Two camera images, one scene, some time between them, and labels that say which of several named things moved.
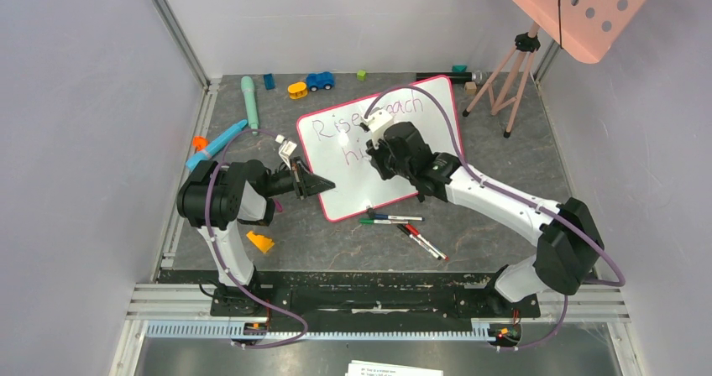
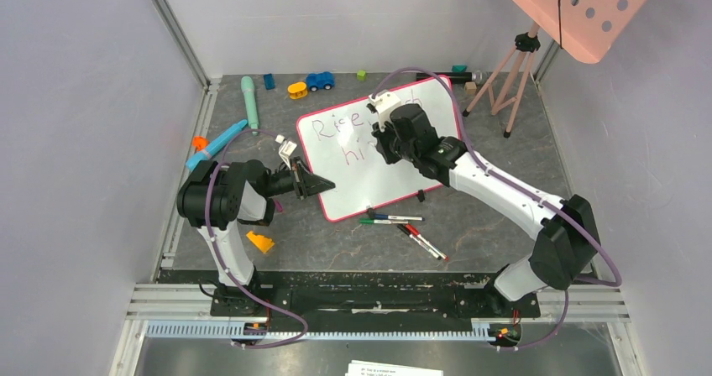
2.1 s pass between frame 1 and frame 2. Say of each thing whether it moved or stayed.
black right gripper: moved
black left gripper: stayed
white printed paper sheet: stayed
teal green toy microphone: stayed
